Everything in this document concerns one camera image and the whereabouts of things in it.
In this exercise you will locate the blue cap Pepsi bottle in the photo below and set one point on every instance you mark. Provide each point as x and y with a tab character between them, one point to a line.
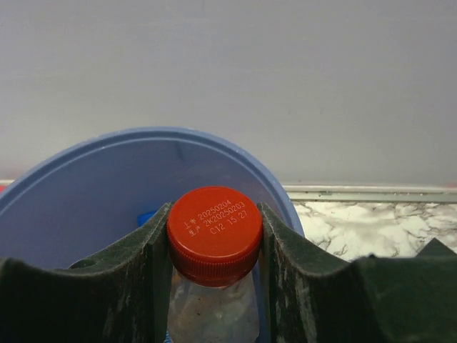
143	218

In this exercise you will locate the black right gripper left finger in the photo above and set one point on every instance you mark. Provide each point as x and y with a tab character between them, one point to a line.
119	294

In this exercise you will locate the red cap tea bottle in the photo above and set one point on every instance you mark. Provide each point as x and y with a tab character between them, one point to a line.
214	241

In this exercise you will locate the blue plastic bin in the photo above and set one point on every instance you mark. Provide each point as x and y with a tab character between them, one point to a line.
87	197

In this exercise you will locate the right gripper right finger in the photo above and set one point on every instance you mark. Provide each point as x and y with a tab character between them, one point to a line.
313	296

